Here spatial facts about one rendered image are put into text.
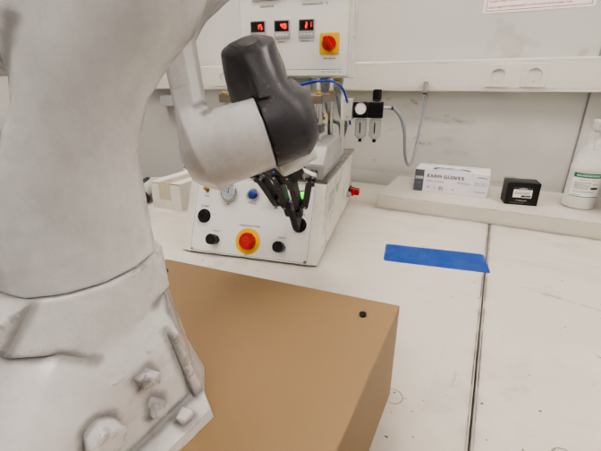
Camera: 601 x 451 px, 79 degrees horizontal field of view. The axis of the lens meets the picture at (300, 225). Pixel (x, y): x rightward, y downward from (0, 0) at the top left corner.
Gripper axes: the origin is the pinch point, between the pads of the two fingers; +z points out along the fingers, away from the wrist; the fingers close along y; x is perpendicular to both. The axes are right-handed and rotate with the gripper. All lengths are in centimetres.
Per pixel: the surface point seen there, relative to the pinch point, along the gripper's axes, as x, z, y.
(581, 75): -67, 13, -71
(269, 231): 0.9, 6.1, 6.9
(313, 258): 5.3, 8.7, -4.0
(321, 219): -2.4, 4.4, -5.0
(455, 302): 13.0, 6.0, -33.2
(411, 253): -3.5, 17.5, -25.7
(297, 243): 2.9, 7.2, 0.0
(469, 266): -0.6, 15.5, -38.1
